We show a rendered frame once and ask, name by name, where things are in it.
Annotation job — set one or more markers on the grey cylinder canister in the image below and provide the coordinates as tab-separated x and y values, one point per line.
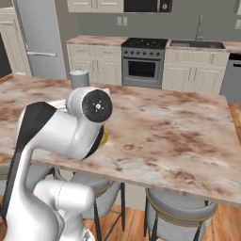
79	79

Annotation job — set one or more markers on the cream narrow base cupboard run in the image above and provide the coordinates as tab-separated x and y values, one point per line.
94	61

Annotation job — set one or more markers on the cream wall cupboard run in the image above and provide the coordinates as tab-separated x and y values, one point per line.
94	5

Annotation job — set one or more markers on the grey fridge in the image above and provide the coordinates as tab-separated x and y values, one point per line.
44	34

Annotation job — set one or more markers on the dark sink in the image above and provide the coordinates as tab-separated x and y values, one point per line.
197	44

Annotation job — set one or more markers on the white double wall socket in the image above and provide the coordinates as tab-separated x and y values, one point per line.
122	21

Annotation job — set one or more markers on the grey dishwasher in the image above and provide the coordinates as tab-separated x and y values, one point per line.
232	78

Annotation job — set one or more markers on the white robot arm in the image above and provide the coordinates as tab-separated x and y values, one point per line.
59	131

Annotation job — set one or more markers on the cream tall cupboard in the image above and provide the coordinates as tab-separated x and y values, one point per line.
14	47

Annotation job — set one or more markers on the cream wide base cupboard run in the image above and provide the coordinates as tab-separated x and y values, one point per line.
194	70

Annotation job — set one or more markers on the grey tap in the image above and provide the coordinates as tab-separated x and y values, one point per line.
199	29

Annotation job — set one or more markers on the white single wall socket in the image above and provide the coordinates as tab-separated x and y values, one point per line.
238	24

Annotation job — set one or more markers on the grey oven with black hob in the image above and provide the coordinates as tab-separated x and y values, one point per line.
142	66

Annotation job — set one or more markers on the grey padded stool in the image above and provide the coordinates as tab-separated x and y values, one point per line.
179	213
103	194

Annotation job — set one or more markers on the black microwave oven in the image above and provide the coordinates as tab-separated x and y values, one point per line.
141	5

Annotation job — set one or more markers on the yellow plate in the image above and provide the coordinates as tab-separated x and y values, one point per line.
105	138

